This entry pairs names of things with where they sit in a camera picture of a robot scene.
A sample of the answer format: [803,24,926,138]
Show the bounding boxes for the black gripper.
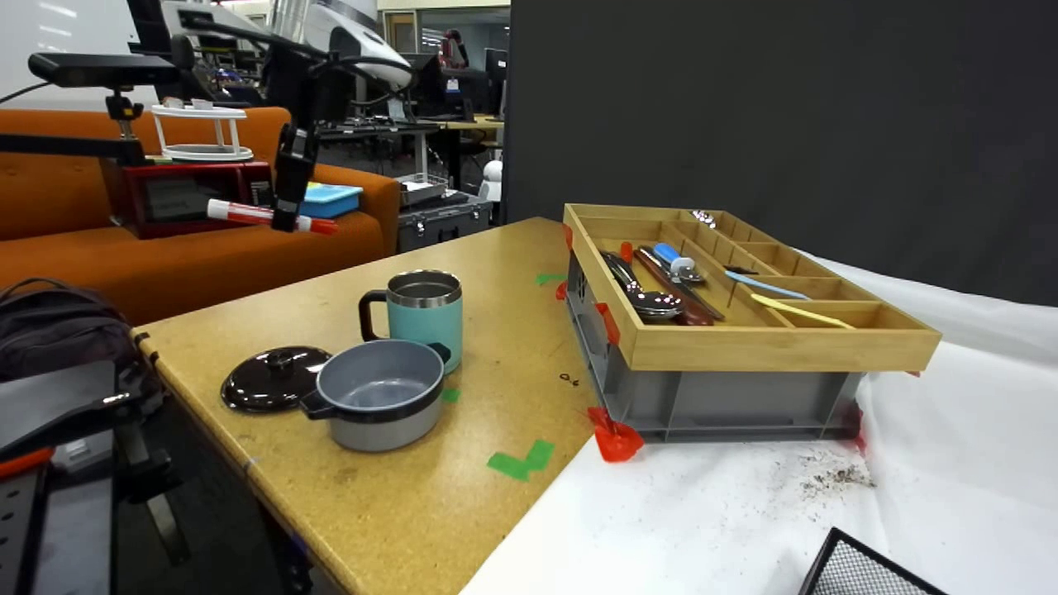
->
[269,52,353,231]

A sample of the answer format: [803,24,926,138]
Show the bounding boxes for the red Expo marker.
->
[204,193,340,236]

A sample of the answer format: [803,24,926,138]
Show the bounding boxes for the black round pot lid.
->
[217,344,334,417]

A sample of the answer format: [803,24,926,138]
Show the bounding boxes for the blue lidded box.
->
[298,179,366,222]

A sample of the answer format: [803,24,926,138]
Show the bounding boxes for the white round stand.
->
[144,105,256,168]

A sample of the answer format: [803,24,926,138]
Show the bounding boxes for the dark red microwave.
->
[111,160,276,244]

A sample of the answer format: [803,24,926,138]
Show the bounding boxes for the black equipment case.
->
[392,192,494,250]

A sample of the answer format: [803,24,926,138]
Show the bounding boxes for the wooden office desk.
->
[326,113,505,143]

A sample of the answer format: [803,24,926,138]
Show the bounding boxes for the white rounded device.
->
[477,156,505,208]

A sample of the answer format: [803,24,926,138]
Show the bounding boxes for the orange sofa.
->
[0,105,406,328]

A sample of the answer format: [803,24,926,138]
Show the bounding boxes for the black backpack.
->
[0,276,144,388]

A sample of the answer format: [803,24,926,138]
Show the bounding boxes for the L-shaped green tape mark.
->
[486,438,557,481]

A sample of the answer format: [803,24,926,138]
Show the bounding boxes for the black equipment stand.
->
[0,358,190,595]

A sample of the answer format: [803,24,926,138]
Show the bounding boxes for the blue white small tube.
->
[647,240,703,285]

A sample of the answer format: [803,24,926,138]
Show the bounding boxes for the black curtain backdrop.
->
[499,0,1058,306]

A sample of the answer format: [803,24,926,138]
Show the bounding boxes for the pale green utensil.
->
[721,266,814,304]

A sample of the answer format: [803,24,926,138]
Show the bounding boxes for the grey plastic crate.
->
[564,257,868,444]

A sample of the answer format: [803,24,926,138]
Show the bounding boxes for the wooden organizer tray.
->
[557,201,942,375]

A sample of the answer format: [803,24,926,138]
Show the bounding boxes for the yellow utensil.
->
[747,288,857,334]

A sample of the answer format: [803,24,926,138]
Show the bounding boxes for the white cloth sheet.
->
[460,250,1058,595]

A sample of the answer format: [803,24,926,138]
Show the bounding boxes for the teal mug with black handle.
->
[356,266,467,375]

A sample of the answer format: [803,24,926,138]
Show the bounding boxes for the black camera on stand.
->
[26,49,178,124]

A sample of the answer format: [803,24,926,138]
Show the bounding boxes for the grey pot with black handles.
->
[298,336,450,456]

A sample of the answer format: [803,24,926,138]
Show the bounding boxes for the red plastic corner bracket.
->
[590,298,626,347]

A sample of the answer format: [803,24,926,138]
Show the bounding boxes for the black handled tool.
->
[598,246,687,328]

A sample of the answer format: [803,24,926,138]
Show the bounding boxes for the red handled screwdriver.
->
[617,240,726,328]

